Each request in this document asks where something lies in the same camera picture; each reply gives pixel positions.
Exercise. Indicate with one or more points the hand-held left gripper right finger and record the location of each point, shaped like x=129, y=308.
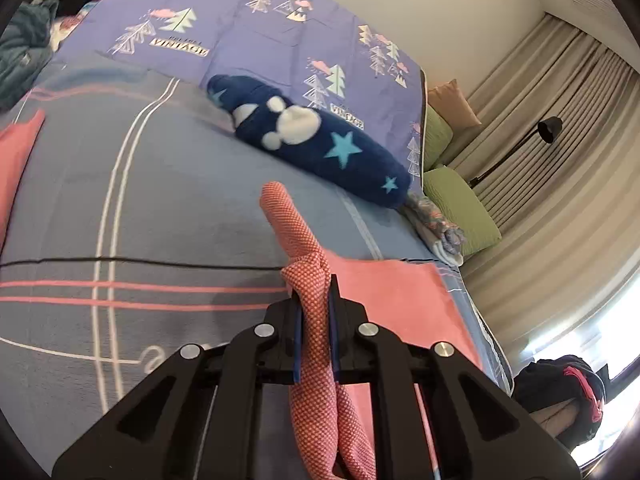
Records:
x=334, y=332

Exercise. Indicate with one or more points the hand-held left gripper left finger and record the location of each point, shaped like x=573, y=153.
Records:
x=297, y=342

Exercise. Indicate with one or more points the pink mesh garment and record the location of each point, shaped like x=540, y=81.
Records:
x=400, y=300

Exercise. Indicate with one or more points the floral folded cloth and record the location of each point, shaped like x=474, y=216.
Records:
x=435, y=225

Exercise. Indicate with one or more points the navy star plush blanket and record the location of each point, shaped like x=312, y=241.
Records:
x=310, y=160

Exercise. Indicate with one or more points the large green pillow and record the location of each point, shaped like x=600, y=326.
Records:
x=460, y=205

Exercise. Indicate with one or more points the grey striped bedsheet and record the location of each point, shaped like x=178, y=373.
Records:
x=175, y=185

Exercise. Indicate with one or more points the black and red bag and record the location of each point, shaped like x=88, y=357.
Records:
x=550, y=380

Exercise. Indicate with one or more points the small green pillow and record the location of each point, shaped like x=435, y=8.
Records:
x=436, y=135

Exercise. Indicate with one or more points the beige curtain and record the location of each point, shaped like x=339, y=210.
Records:
x=550, y=235

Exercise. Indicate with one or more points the peach pillow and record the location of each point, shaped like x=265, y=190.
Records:
x=452, y=102

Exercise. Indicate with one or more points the black floor lamp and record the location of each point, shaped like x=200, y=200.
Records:
x=550, y=129

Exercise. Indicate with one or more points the purple tree print blanket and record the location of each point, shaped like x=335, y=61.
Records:
x=225, y=35

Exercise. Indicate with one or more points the pink cloth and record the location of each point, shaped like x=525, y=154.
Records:
x=15, y=160

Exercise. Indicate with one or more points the teal cloth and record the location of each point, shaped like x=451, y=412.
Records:
x=25, y=50

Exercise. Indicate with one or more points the white air vent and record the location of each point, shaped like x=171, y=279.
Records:
x=586, y=0

